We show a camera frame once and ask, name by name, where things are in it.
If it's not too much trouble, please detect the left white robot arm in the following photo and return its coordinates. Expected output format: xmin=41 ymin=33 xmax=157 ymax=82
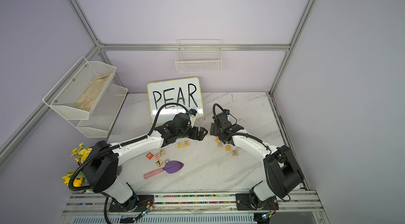
xmin=82 ymin=110 xmax=208 ymax=205

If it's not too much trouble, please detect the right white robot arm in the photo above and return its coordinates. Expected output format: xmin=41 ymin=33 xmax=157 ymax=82
xmin=210 ymin=110 xmax=304 ymax=210

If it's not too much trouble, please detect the whiteboard with PEAR text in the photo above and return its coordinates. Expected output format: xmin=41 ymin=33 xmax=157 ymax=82
xmin=147 ymin=77 xmax=204 ymax=120

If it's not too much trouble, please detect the black Z letter block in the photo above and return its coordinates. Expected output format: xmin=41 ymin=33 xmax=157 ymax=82
xmin=156 ymin=160 xmax=164 ymax=167

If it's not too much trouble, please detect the red B letter block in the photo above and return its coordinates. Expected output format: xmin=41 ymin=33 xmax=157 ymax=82
xmin=146 ymin=153 xmax=154 ymax=160

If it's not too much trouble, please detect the purple pink toy trowel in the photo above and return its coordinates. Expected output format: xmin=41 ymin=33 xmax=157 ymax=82
xmin=143 ymin=161 xmax=184 ymax=179

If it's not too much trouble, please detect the lower white mesh shelf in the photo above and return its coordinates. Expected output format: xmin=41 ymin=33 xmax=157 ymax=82
xmin=76 ymin=84 xmax=128 ymax=138

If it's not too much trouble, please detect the white mesh shelf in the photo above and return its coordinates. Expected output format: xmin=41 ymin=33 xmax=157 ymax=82
xmin=76 ymin=84 xmax=128 ymax=138
xmin=43 ymin=57 xmax=116 ymax=120

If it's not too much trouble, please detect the beige cloth in shelf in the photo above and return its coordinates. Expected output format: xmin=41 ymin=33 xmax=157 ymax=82
xmin=74 ymin=73 xmax=111 ymax=112

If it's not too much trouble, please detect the yellow flower bouquet vase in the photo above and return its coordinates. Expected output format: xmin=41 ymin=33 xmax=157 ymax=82
xmin=71 ymin=143 xmax=92 ymax=165

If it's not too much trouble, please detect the upper white mesh shelf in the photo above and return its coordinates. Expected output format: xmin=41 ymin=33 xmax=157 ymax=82
xmin=43 ymin=57 xmax=116 ymax=120

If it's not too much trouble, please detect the sunflower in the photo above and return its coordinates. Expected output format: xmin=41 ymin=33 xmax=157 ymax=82
xmin=62 ymin=171 xmax=84 ymax=187

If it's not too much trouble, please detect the right black cable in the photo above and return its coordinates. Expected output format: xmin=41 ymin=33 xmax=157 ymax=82
xmin=211 ymin=103 xmax=273 ymax=155

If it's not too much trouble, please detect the white wire wall basket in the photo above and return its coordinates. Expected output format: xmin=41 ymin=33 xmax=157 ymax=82
xmin=175 ymin=39 xmax=223 ymax=73

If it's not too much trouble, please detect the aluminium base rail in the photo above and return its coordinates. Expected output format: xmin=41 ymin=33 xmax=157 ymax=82
xmin=58 ymin=190 xmax=330 ymax=224

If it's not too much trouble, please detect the left black corrugated cable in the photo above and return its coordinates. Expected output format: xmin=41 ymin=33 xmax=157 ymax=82
xmin=67 ymin=103 xmax=190 ymax=191

